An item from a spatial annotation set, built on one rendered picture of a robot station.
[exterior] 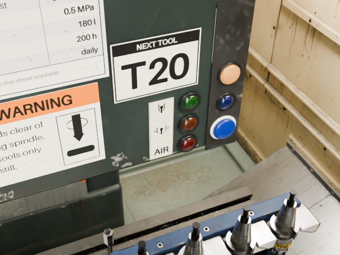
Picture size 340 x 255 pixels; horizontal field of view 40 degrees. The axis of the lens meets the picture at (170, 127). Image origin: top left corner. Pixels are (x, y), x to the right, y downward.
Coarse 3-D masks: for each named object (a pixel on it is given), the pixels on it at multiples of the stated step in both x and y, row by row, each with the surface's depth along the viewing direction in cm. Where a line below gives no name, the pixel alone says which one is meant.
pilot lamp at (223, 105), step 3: (228, 96) 55; (231, 96) 55; (222, 99) 55; (225, 99) 55; (228, 99) 55; (231, 99) 55; (222, 102) 55; (225, 102) 55; (228, 102) 55; (231, 102) 55; (219, 105) 55; (222, 105) 55; (225, 105) 55; (228, 105) 55; (231, 105) 56; (222, 108) 56; (225, 108) 56
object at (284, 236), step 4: (272, 216) 103; (272, 220) 102; (296, 220) 102; (272, 224) 101; (296, 224) 101; (272, 228) 100; (276, 228) 100; (296, 228) 100; (276, 232) 100; (280, 232) 99; (284, 232) 99; (288, 232) 100; (292, 232) 100; (296, 232) 99; (280, 236) 99; (284, 236) 99; (288, 236) 99; (292, 236) 101; (280, 240) 100; (284, 240) 100
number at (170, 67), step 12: (180, 48) 48; (192, 48) 49; (156, 60) 48; (168, 60) 49; (180, 60) 49; (192, 60) 50; (156, 72) 49; (168, 72) 50; (180, 72) 50; (192, 72) 51; (156, 84) 50; (168, 84) 51
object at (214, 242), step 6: (204, 240) 99; (210, 240) 99; (216, 240) 99; (222, 240) 99; (204, 246) 97; (210, 246) 97; (216, 246) 97; (222, 246) 97; (210, 252) 96; (216, 252) 96; (222, 252) 96; (228, 252) 96
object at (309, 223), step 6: (300, 210) 105; (306, 210) 105; (300, 216) 104; (306, 216) 104; (312, 216) 104; (300, 222) 103; (306, 222) 103; (312, 222) 103; (318, 222) 103; (300, 228) 102; (306, 228) 101; (312, 228) 102
